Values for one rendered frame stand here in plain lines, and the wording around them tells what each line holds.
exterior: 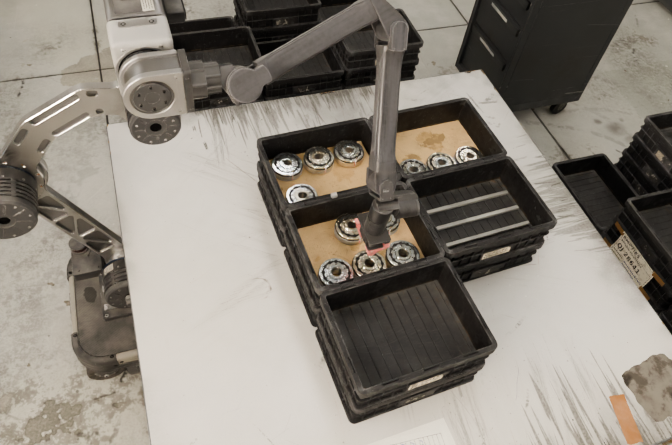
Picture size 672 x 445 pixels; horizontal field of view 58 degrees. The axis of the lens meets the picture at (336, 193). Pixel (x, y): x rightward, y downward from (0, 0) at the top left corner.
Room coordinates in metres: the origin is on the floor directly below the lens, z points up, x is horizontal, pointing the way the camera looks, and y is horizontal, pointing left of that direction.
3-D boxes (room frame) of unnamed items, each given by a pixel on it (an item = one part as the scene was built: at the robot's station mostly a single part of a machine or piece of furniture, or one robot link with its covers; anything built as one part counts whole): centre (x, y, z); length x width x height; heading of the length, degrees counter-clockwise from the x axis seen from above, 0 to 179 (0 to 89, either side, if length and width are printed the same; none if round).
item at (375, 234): (0.99, -0.12, 1.07); 0.10 x 0.07 x 0.07; 26
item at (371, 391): (0.79, -0.24, 0.92); 0.40 x 0.30 x 0.02; 118
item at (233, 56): (2.19, 0.65, 0.37); 0.40 x 0.30 x 0.45; 115
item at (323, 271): (0.94, -0.04, 0.86); 0.10 x 0.10 x 0.01
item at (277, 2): (2.73, 0.46, 0.37); 0.40 x 0.30 x 0.45; 116
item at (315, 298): (1.05, -0.10, 0.87); 0.40 x 0.30 x 0.11; 118
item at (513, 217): (1.24, -0.45, 0.87); 0.40 x 0.30 x 0.11; 118
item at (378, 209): (0.99, -0.13, 1.13); 0.07 x 0.06 x 0.07; 113
